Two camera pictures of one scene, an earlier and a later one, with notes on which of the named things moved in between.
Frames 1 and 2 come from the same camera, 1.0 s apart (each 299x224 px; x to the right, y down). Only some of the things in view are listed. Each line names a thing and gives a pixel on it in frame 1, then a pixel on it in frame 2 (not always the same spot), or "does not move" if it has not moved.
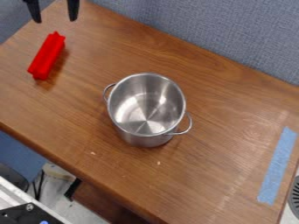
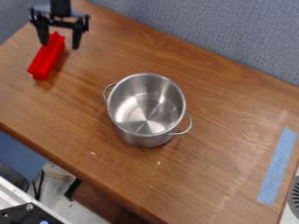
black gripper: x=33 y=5 to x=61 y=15
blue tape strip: x=278 y=165 does not move
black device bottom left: x=27 y=213 does not move
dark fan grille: x=294 y=199 does not move
